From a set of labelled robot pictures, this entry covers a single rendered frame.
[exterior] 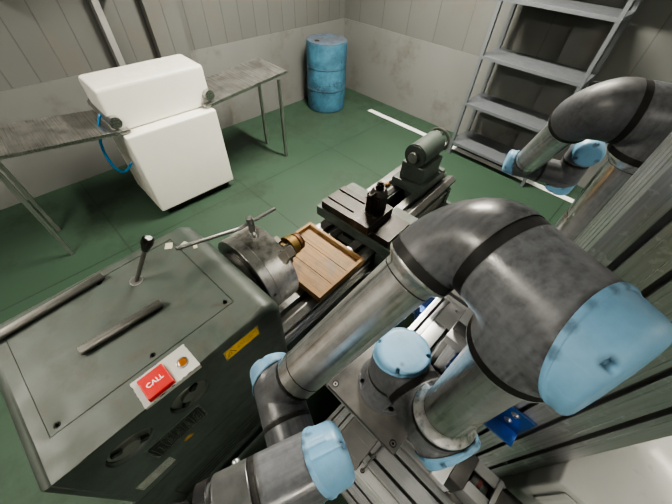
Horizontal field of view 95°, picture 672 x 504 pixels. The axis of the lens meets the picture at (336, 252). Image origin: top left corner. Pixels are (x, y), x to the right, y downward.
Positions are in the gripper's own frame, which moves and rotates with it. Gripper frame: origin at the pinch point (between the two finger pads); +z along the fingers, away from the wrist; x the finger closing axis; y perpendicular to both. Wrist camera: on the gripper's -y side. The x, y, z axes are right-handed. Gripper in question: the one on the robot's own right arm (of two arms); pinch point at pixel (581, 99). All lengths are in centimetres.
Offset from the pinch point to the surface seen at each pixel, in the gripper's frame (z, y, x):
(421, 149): 24, 37, -56
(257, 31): 230, 23, -298
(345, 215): -25, 51, -81
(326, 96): 264, 104, -233
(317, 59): 262, 59, -239
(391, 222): -20, 54, -59
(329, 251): -44, 59, -82
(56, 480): -149, 21, -87
